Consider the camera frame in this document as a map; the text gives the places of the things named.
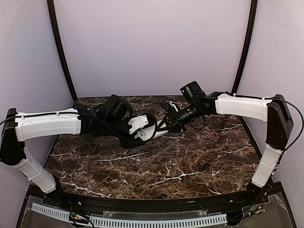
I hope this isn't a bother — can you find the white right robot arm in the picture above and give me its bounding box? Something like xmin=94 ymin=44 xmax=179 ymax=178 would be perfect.
xmin=156 ymin=81 xmax=294 ymax=203

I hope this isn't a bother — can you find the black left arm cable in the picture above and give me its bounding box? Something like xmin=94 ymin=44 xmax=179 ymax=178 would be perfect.
xmin=0 ymin=117 xmax=17 ymax=126

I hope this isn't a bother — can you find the white slotted cable duct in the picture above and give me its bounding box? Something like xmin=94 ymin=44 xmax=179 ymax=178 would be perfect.
xmin=31 ymin=203 xmax=228 ymax=228

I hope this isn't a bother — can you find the white remote control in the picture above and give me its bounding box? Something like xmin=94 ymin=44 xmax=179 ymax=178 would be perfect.
xmin=134 ymin=126 xmax=168 ymax=141

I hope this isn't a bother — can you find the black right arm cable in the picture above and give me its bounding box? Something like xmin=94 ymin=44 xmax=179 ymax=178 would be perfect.
xmin=275 ymin=98 xmax=301 ymax=152

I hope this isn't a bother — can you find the black right corner post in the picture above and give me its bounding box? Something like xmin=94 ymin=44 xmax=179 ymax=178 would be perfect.
xmin=231 ymin=0 xmax=258 ymax=94

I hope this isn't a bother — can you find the black corner post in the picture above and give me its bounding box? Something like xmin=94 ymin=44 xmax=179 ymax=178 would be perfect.
xmin=231 ymin=0 xmax=258 ymax=94
xmin=47 ymin=0 xmax=78 ymax=102

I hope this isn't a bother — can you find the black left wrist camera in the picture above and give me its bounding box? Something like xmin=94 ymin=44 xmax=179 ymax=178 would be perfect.
xmin=128 ymin=114 xmax=155 ymax=135

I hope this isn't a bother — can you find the black left corner post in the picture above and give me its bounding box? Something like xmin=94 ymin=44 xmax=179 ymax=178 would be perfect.
xmin=47 ymin=0 xmax=78 ymax=102

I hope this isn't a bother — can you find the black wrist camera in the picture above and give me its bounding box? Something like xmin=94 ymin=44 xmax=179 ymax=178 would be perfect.
xmin=128 ymin=114 xmax=155 ymax=135
xmin=160 ymin=100 xmax=180 ymax=113

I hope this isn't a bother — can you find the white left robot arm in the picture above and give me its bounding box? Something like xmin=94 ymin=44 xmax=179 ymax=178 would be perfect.
xmin=0 ymin=95 xmax=151 ymax=195

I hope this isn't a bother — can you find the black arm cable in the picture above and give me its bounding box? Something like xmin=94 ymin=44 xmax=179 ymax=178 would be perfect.
xmin=275 ymin=98 xmax=301 ymax=152
xmin=0 ymin=117 xmax=17 ymax=126

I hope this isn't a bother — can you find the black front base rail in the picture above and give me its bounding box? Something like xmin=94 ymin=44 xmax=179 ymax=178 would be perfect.
xmin=37 ymin=191 xmax=266 ymax=214

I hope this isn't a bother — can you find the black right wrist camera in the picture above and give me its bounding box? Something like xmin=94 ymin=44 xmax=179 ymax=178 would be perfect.
xmin=160 ymin=100 xmax=180 ymax=113

